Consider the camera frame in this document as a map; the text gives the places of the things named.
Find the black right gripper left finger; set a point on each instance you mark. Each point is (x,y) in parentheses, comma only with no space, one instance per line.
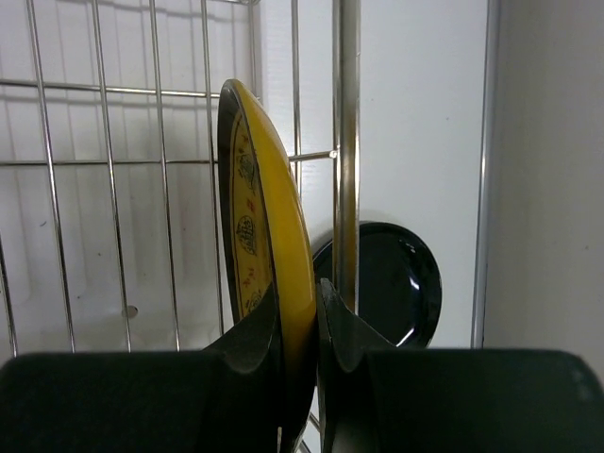
(242,384)

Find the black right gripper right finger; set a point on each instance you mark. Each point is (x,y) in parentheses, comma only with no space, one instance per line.
(347,406)

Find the black plate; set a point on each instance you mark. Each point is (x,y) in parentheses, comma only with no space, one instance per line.
(400,291)

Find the yellow patterned plate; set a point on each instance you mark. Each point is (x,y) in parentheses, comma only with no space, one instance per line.
(267,248)

